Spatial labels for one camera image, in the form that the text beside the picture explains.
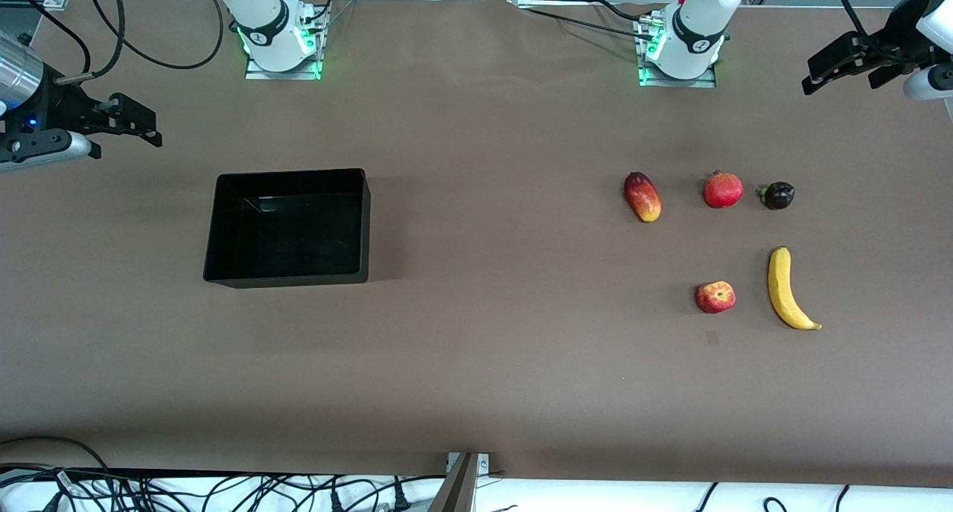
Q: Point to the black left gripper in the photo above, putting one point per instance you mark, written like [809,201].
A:
[891,52]

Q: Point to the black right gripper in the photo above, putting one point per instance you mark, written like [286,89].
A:
[61,106]

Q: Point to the black plastic box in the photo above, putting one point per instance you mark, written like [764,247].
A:
[287,237]

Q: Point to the yellow banana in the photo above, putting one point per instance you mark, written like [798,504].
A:
[779,281]

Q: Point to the red apple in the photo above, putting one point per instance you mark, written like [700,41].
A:
[715,298]

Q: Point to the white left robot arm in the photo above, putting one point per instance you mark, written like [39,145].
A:
[696,21]

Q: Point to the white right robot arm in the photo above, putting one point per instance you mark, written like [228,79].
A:
[260,13]

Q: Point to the dark purple mangosteen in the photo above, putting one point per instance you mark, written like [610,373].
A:
[778,196]

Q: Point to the red pomegranate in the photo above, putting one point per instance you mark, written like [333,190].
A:
[723,190]

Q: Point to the red yellow mango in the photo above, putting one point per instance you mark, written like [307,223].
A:
[642,196]

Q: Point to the grey metal beam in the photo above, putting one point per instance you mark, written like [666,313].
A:
[456,493]

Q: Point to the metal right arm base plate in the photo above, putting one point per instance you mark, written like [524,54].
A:
[257,73]

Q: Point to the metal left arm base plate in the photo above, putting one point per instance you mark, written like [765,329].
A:
[707,82]

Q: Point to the metal table edge bracket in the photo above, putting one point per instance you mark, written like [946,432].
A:
[484,464]

